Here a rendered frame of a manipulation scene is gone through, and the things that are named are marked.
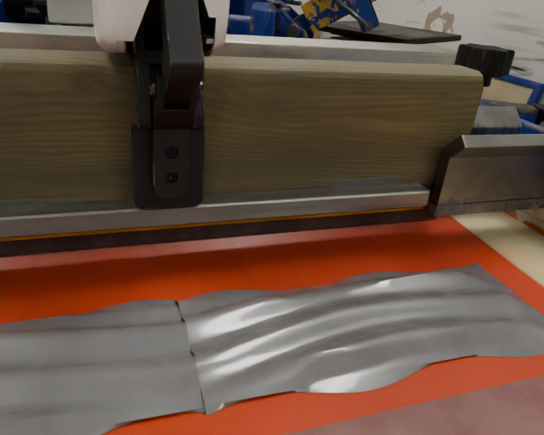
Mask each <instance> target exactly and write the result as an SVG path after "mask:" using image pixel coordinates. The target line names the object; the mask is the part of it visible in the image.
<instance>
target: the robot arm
mask: <svg viewBox="0 0 544 435"><path fill-rule="evenodd" d="M229 8H230V0H92V13H93V24H94V31H95V36H96V40H97V43H98V44H99V46H101V47H102V48H103V49H104V50H105V51H106V52H108V53H113V54H115V53H116V49H117V41H124V52H125V53H134V54H133V61H134V66H135V82H136V114H137V123H131V124H130V127H131V149H132V172H133V193H134V202H135V205H136V207H138V208H140V209H153V208H167V207H181V206H195V205H199V204H200V203H201V202H202V200H203V180H204V152H205V125H204V122H205V102H204V70H205V61H204V56H206V57H210V56H211V55H213V54H215V53H216V52H217V51H218V50H219V49H220V48H221V47H222V46H223V45H224V44H225V37H226V32H227V25H228V17H229ZM150 66H162V72H161V71H155V73H154V75H153V78H152V79H150V75H149V67H150Z"/></svg>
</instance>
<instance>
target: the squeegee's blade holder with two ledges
mask: <svg viewBox="0 0 544 435"><path fill-rule="evenodd" d="M429 194H430V191H429V190H428V189H427V188H425V187H424V186H423V185H421V184H420V183H418V182H416V183H401V184H385V185H369V186H339V187H323V188H307V189H292V190H276V191H260V192H230V193H214V194H203V200H202V202H201V203H200V204H199V205H195V206H181V207H167V208H153V209H140V208H138V207H136V205H135V202H134V199H106V200H90V201H74V202H59V203H43V204H27V205H0V238H8V237H19V236H42V235H53V234H65V233H77V232H88V231H101V230H122V229H135V228H146V227H157V226H169V225H181V224H203V223H215V222H226V221H238V220H250V219H262V218H284V217H296V216H307V215H319V214H331V213H342V212H354V211H376V210H388V209H400V208H411V207H423V206H425V205H427V201H428V198H429Z"/></svg>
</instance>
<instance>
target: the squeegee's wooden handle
mask: <svg viewBox="0 0 544 435"><path fill-rule="evenodd" d="M133 54H134V53H117V52H116V53H115V54H113V53H108V52H94V51H71V50H47V49H25V48H1V47H0V205H27V204H43V203H59V202H74V201H90V200H106V199H133V198H134V193H133V172H132V149H131V127H130V124H131V123H137V114H136V82H135V66H134V61H133ZM204 61H205V70H204V102H205V122H204V125H205V152H204V180H203V194H214V193H230V192H260V191H276V190H292V189H307V188H323V187H339V186H369V185H385V184H401V183H416V182H418V183H420V184H421V185H423V186H424V187H425V188H427V189H428V190H429V191H430V194H429V196H432V192H433V186H434V182H435V179H436V175H437V172H438V168H439V165H440V159H441V156H442V152H443V149H444V148H445V147H446V146H447V145H449V144H450V143H452V142H453V141H455V140H456V139H457V138H459V137H460V136H470V135H471V131H472V128H473V124H474V121H475V118H476V115H477V112H478V106H479V103H480V99H481V97H482V93H483V89H484V77H483V75H482V74H481V72H480V71H477V70H474V69H470V68H468V67H465V66H460V65H439V64H416V63H393V62H369V61H347V60H301V59H278V58H255V57H232V56H210V57H206V56H204Z"/></svg>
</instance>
